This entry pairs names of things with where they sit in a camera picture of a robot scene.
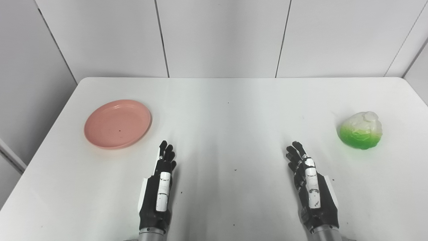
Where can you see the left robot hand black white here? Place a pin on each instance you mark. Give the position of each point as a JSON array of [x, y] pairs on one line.
[[157, 204]]

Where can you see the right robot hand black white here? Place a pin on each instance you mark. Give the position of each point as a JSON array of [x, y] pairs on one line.
[[316, 201]]

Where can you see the green white cabbage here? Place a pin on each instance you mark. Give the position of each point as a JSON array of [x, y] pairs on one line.
[[361, 131]]

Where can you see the pink round plate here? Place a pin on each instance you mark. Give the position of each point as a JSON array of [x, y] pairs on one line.
[[117, 124]]

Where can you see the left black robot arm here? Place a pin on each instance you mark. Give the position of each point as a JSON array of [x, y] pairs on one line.
[[151, 235]]

